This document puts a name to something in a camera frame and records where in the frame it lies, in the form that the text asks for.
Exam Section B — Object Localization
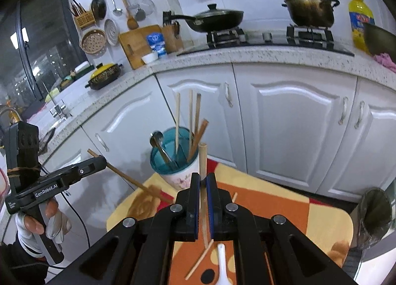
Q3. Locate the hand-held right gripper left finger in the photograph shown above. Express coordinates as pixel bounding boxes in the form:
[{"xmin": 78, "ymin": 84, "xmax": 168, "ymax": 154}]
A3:
[{"xmin": 46, "ymin": 173, "xmax": 201, "ymax": 285}]

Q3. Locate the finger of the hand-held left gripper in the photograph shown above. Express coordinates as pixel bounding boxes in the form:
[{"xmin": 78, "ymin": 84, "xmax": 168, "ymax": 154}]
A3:
[{"xmin": 63, "ymin": 155, "xmax": 107, "ymax": 184}]

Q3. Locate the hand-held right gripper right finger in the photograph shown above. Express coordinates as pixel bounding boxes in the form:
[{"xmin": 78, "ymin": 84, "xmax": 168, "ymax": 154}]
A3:
[{"xmin": 206, "ymin": 173, "xmax": 357, "ymax": 285}]

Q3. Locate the floral cup with teal inside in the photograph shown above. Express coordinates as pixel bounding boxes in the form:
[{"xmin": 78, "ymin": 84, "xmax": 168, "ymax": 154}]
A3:
[{"xmin": 150, "ymin": 127, "xmax": 201, "ymax": 191}]

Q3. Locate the thick tan wooden chopstick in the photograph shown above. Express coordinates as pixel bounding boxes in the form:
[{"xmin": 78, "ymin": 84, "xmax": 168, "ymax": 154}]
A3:
[{"xmin": 198, "ymin": 143, "xmax": 210, "ymax": 250}]

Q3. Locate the white ceramic spoon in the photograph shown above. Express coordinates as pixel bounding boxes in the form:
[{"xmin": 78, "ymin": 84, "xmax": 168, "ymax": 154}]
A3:
[{"xmin": 214, "ymin": 243, "xmax": 232, "ymax": 285}]

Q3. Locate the metal spoon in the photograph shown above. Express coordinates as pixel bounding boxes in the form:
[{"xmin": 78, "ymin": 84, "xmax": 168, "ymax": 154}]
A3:
[{"xmin": 150, "ymin": 131, "xmax": 174, "ymax": 169}]

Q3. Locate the person's left forearm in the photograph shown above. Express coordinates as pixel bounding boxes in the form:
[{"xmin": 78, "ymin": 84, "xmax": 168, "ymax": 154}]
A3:
[{"xmin": 0, "ymin": 240, "xmax": 50, "ymax": 285}]

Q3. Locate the person's left hand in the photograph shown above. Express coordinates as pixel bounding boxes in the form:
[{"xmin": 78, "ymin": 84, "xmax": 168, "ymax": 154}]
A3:
[{"xmin": 16, "ymin": 198, "xmax": 72, "ymax": 258}]

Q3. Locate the white cabinet door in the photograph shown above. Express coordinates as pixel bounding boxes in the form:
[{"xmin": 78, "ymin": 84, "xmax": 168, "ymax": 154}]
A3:
[
  {"xmin": 81, "ymin": 75, "xmax": 166, "ymax": 194},
  {"xmin": 233, "ymin": 63, "xmax": 359, "ymax": 195},
  {"xmin": 43, "ymin": 136, "xmax": 140, "ymax": 242},
  {"xmin": 155, "ymin": 64, "xmax": 248, "ymax": 174},
  {"xmin": 316, "ymin": 77, "xmax": 396, "ymax": 203}
]

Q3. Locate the chrome sink faucet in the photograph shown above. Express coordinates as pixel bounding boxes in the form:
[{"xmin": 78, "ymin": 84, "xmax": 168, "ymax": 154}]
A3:
[{"xmin": 42, "ymin": 81, "xmax": 72, "ymax": 118}]

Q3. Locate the orange and yellow printed mat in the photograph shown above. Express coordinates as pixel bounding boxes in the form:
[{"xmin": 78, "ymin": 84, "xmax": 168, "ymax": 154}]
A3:
[{"xmin": 106, "ymin": 156, "xmax": 354, "ymax": 285}]

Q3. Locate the curved chrome faucet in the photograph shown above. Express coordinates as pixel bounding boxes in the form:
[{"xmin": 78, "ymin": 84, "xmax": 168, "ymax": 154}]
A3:
[{"xmin": 0, "ymin": 107, "xmax": 19, "ymax": 128}]

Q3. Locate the yellow and black casserole pot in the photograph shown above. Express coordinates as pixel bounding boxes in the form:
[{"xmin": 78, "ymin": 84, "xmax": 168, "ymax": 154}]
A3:
[{"xmin": 85, "ymin": 63, "xmax": 124, "ymax": 91}]

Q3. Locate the round bamboo basket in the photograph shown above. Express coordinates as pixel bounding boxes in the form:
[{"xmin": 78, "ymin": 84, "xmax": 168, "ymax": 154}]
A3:
[{"xmin": 80, "ymin": 28, "xmax": 107, "ymax": 54}]

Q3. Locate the wooden cutting board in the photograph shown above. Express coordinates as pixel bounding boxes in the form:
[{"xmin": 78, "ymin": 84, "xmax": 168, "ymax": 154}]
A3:
[{"xmin": 118, "ymin": 24, "xmax": 164, "ymax": 70}]

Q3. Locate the kitchen window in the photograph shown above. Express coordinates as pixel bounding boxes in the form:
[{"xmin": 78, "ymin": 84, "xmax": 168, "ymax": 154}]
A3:
[{"xmin": 0, "ymin": 0, "xmax": 92, "ymax": 112}]

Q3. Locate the round steel steamer plate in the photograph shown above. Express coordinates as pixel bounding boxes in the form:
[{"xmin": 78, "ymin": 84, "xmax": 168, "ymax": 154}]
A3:
[{"xmin": 104, "ymin": 19, "xmax": 120, "ymax": 46}]

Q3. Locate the blue and white packet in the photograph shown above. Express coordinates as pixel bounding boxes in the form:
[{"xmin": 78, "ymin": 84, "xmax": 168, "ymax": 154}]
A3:
[{"xmin": 146, "ymin": 33, "xmax": 168, "ymax": 58}]

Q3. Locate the wicker utensil holder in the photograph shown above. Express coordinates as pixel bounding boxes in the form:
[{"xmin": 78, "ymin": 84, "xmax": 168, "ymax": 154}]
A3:
[{"xmin": 74, "ymin": 9, "xmax": 95, "ymax": 29}]

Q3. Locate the wooden spatula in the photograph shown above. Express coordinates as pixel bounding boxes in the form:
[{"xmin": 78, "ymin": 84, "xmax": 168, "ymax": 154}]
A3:
[{"xmin": 120, "ymin": 0, "xmax": 139, "ymax": 30}]

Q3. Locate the wooden knife block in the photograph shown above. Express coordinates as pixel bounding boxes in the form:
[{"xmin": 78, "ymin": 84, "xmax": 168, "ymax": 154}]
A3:
[{"xmin": 162, "ymin": 11, "xmax": 185, "ymax": 55}]

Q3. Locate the bundle of dark chopsticks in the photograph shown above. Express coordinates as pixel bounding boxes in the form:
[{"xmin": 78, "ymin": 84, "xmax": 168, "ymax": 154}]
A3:
[{"xmin": 67, "ymin": 0, "xmax": 87, "ymax": 17}]

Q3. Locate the steel ladle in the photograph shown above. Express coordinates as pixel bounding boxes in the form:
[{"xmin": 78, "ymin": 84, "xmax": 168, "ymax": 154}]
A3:
[{"xmin": 109, "ymin": 0, "xmax": 123, "ymax": 17}]

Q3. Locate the small black frying pan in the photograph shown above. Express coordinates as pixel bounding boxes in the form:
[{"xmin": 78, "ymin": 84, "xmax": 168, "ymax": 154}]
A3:
[{"xmin": 91, "ymin": 0, "xmax": 107, "ymax": 21}]

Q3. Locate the steel skimmer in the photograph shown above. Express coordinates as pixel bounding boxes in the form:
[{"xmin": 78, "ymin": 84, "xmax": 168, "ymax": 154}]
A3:
[{"xmin": 128, "ymin": 0, "xmax": 147, "ymax": 21}]

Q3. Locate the trash bin with bag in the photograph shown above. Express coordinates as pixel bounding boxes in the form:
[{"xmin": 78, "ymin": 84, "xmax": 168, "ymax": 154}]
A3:
[{"xmin": 349, "ymin": 188, "xmax": 394, "ymax": 249}]

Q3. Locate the black gas hob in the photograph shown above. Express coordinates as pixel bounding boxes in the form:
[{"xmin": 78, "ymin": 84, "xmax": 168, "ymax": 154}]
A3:
[{"xmin": 176, "ymin": 23, "xmax": 355, "ymax": 57}]

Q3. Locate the black lidded wok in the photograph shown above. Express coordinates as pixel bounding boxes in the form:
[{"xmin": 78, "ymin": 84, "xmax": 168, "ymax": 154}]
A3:
[{"xmin": 171, "ymin": 3, "xmax": 245, "ymax": 33}]

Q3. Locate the steel lidded stockpot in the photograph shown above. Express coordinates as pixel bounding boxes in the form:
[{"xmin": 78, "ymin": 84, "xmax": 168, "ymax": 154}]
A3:
[{"xmin": 281, "ymin": 0, "xmax": 340, "ymax": 28}]

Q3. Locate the pink cloth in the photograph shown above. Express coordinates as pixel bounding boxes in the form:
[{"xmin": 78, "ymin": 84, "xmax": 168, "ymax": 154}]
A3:
[{"xmin": 373, "ymin": 53, "xmax": 396, "ymax": 73}]

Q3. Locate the yellow cooking oil bottle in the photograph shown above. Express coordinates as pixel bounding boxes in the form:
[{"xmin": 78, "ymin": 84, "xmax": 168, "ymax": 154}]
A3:
[{"xmin": 346, "ymin": 0, "xmax": 377, "ymax": 52}]

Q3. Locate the dark metal bowl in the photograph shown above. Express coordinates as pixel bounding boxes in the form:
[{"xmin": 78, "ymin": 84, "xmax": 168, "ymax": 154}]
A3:
[{"xmin": 363, "ymin": 22, "xmax": 396, "ymax": 57}]

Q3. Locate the metal cabinet handle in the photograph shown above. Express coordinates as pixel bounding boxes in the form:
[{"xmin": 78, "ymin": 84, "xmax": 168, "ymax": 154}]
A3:
[
  {"xmin": 354, "ymin": 101, "xmax": 366, "ymax": 130},
  {"xmin": 95, "ymin": 133, "xmax": 109, "ymax": 151},
  {"xmin": 224, "ymin": 82, "xmax": 233, "ymax": 108},
  {"xmin": 338, "ymin": 96, "xmax": 349, "ymax": 125}
]

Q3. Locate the black cable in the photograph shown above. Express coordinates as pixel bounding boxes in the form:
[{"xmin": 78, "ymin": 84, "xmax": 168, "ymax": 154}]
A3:
[{"xmin": 40, "ymin": 161, "xmax": 92, "ymax": 270}]

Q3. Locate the wire mesh strainer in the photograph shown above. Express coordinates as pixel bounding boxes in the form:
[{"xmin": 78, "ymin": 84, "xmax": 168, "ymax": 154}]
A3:
[{"xmin": 136, "ymin": 0, "xmax": 155, "ymax": 16}]

